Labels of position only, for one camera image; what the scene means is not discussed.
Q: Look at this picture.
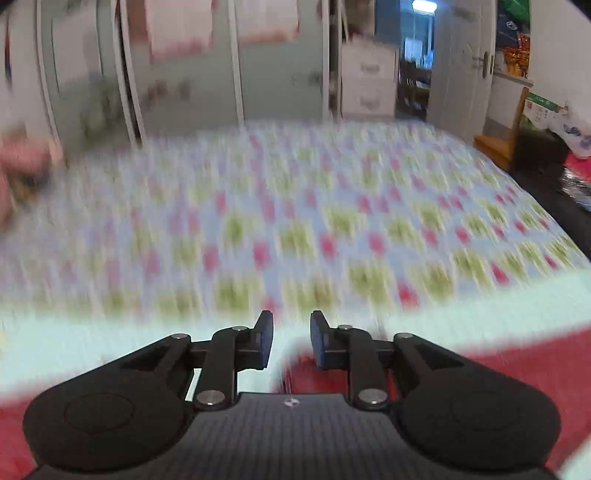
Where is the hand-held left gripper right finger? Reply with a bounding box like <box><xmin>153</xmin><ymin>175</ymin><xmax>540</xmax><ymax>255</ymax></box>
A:
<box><xmin>309</xmin><ymin>310</ymin><xmax>462</xmax><ymax>409</ymax></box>

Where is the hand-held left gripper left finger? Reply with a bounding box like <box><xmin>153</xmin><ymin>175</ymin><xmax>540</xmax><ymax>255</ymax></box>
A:
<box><xmin>121</xmin><ymin>310</ymin><xmax>274</xmax><ymax>411</ymax></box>

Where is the red striped garment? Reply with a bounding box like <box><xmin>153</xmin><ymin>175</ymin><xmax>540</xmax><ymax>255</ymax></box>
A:
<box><xmin>0</xmin><ymin>339</ymin><xmax>591</xmax><ymax>480</ymax></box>

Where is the blue floral heart-print bedsheet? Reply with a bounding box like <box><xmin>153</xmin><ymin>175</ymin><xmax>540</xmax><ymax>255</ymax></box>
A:
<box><xmin>0</xmin><ymin>117</ymin><xmax>591</xmax><ymax>319</ymax></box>

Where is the mint quilted bee-print bed cover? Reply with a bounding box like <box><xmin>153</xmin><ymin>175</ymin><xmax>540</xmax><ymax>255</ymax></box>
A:
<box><xmin>0</xmin><ymin>272</ymin><xmax>591</xmax><ymax>480</ymax></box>

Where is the white drawer cabinet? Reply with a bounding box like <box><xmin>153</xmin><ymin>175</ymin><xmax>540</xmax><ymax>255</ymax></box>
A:
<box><xmin>341</xmin><ymin>39</ymin><xmax>400</xmax><ymax>118</ymax></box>

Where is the white wardrobe with pink panels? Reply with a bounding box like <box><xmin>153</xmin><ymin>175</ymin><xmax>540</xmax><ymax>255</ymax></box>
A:
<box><xmin>37</xmin><ymin>0</ymin><xmax>342</xmax><ymax>148</ymax></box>

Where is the pink patterned garment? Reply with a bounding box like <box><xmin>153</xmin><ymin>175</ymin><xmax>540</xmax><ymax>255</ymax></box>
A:
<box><xmin>0</xmin><ymin>131</ymin><xmax>65</xmax><ymax>232</ymax></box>

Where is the white door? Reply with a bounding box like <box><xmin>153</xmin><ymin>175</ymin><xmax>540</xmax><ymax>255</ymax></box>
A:
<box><xmin>427</xmin><ymin>0</ymin><xmax>497</xmax><ymax>144</ymax></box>

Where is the green and white box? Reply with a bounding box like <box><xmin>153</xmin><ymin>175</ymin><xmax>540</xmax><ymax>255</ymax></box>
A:
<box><xmin>524</xmin><ymin>92</ymin><xmax>561</xmax><ymax>130</ymax></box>

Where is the white plastic bag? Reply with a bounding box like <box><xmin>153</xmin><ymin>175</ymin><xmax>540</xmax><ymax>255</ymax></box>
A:
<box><xmin>549</xmin><ymin>107</ymin><xmax>591</xmax><ymax>160</ymax></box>

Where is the shelf of colourful packages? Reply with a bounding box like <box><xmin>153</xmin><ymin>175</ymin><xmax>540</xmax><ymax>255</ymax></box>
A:
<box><xmin>496</xmin><ymin>0</ymin><xmax>533</xmax><ymax>80</ymax></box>

